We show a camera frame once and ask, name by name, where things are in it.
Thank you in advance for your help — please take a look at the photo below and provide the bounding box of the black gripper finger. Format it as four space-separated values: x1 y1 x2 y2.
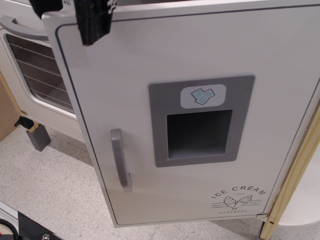
29 0 63 19
74 0 117 46

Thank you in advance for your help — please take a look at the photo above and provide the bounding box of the white toy fridge door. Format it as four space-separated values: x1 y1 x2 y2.
41 0 320 229

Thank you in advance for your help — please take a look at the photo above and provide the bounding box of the white toy kitchen cabinet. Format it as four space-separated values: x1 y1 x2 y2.
0 0 320 221

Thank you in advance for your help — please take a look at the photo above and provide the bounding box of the white oven door with window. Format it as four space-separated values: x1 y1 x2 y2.
0 25 84 142

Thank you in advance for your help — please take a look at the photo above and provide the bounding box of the grey kitchen leg block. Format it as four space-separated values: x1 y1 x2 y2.
26 125 51 152

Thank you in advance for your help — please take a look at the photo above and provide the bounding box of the grey ice dispenser panel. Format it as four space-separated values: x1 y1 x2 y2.
148 74 255 167

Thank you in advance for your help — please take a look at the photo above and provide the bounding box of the white round object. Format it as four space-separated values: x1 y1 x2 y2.
278 148 320 227

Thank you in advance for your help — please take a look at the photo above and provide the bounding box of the grey oven door handle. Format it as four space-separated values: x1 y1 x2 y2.
0 15 49 41

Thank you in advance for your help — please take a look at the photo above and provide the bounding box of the left wooden frame post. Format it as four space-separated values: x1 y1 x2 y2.
0 73 39 134

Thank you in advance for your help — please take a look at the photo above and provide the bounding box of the black clamp bracket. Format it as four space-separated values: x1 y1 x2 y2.
14 116 34 130

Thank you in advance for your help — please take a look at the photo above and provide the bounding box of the grey fridge door handle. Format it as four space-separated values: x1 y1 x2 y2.
111 128 133 193

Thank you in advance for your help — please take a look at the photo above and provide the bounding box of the aluminium rail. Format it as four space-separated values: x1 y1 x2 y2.
0 201 19 233

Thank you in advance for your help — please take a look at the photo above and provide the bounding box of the black base plate with screw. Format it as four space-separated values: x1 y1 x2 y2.
18 212 62 240

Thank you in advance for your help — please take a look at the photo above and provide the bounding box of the black and red cable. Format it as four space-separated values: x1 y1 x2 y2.
0 218 22 240

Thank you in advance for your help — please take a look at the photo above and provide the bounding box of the light wooden frame post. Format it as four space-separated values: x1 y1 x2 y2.
259 104 320 240

